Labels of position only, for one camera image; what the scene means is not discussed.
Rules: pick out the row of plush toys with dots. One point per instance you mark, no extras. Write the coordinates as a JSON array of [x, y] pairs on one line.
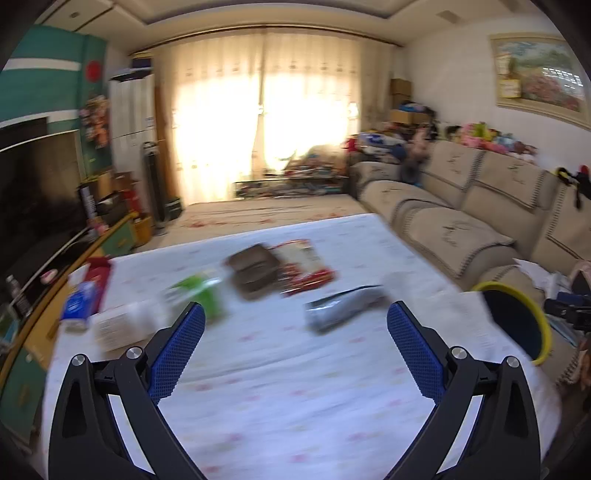
[[480, 131]]

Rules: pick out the red container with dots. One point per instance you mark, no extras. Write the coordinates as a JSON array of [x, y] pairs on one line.
[[131, 198]]

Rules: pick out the blue star print bag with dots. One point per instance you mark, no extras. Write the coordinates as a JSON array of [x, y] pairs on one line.
[[378, 143]]

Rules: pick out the clear water bottle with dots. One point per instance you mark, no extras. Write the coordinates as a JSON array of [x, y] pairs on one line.
[[16, 295]]

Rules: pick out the red snack packet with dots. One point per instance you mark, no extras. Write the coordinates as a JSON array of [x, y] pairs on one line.
[[300, 258]]

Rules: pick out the flat red box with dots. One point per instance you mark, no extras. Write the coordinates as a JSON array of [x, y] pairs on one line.
[[99, 272]]

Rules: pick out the small pink dish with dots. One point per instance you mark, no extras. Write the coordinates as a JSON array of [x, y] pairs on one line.
[[49, 276]]

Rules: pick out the black and yellow toy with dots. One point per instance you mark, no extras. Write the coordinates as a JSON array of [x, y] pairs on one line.
[[577, 184]]

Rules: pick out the stack of cardboard boxes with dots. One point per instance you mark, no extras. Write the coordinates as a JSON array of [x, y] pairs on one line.
[[400, 101]]

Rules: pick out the framed flower painting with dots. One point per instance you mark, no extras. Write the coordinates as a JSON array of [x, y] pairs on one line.
[[540, 69]]

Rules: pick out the artificial flower bunch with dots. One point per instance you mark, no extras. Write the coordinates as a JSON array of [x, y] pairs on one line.
[[94, 120]]

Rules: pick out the glass coffee table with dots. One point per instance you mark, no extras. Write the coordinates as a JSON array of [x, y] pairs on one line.
[[286, 187]]

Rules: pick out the open cardboard box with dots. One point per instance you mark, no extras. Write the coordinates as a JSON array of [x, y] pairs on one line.
[[113, 184]]

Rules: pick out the blue box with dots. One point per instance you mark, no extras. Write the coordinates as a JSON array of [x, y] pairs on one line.
[[142, 62]]

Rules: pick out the cream embroidered curtains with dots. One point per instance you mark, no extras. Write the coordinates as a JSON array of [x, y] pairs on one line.
[[221, 69]]

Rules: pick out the beige sofa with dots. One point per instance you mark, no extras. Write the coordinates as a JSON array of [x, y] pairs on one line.
[[461, 230]]

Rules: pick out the black tower fan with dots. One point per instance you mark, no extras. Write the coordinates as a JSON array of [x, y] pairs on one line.
[[154, 184]]

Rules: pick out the white dotted tablecloth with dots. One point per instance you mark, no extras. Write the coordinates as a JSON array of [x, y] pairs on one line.
[[295, 392]]

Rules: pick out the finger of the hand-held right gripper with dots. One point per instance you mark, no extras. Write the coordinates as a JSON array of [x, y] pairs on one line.
[[556, 307]]

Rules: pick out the round dark cushion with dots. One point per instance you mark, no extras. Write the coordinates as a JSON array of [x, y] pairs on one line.
[[410, 171]]

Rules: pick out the round red wall ornament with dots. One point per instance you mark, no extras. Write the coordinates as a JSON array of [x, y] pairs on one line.
[[93, 71]]

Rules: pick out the floral floor mat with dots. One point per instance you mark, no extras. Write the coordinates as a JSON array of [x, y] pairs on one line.
[[254, 212]]

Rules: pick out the large curved television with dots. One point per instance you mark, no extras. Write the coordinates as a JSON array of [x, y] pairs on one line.
[[37, 207]]

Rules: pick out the teal and yellow television cabinet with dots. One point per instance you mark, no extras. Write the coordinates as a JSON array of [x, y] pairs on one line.
[[23, 383]]

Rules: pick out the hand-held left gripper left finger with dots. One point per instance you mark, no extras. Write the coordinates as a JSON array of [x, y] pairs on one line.
[[178, 350]]

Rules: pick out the blue tissue pack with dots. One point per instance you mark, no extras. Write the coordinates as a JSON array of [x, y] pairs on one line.
[[81, 302]]

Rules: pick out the crumpled white paper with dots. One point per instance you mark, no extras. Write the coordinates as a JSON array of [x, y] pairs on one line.
[[535, 274]]

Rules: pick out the white standing air conditioner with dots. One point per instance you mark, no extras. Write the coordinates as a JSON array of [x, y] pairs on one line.
[[134, 115]]

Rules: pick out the black bin with yellow rim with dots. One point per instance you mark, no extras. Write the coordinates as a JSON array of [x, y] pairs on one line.
[[512, 323]]

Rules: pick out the silver packet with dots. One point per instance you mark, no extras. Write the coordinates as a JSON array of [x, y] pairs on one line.
[[341, 307]]

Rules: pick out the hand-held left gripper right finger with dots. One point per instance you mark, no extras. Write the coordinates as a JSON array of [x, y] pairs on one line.
[[415, 350]]

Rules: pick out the green packet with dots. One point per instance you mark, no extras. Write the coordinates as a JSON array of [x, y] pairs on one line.
[[203, 297]]

